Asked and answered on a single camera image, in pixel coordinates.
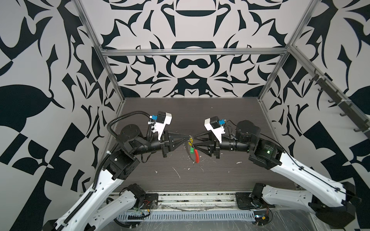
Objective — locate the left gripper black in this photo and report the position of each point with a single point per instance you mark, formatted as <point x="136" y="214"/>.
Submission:
<point x="168" y="143"/>

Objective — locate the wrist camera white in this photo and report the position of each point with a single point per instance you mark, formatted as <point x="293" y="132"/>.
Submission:
<point x="216" y="126"/>
<point x="158" y="123"/>

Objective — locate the white slotted cable duct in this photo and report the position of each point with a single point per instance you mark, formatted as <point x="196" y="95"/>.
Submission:
<point x="164" y="216"/>

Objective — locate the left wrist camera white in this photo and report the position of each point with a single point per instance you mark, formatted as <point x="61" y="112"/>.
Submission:
<point x="158" y="123"/>

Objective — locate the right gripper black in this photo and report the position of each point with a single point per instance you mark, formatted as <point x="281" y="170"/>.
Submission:
<point x="213" y="142"/>

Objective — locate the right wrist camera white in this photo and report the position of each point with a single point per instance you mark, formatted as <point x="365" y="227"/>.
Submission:
<point x="216" y="126"/>

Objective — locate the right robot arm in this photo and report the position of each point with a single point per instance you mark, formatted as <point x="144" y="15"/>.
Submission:
<point x="328" y="200"/>

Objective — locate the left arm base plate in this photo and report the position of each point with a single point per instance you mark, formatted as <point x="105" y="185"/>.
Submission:
<point x="150" y="201"/>

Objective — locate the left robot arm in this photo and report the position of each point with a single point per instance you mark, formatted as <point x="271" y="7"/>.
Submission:
<point x="111" y="173"/>

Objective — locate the aluminium front rail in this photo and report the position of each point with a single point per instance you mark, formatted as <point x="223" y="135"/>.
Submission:
<point x="196" y="199"/>

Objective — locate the small green circuit board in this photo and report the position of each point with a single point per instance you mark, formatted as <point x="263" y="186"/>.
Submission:
<point x="262" y="217"/>

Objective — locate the black wall hook rack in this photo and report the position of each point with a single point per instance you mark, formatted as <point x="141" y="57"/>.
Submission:
<point x="338" y="98"/>

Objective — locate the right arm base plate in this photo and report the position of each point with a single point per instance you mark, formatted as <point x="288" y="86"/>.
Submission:
<point x="247" y="201"/>

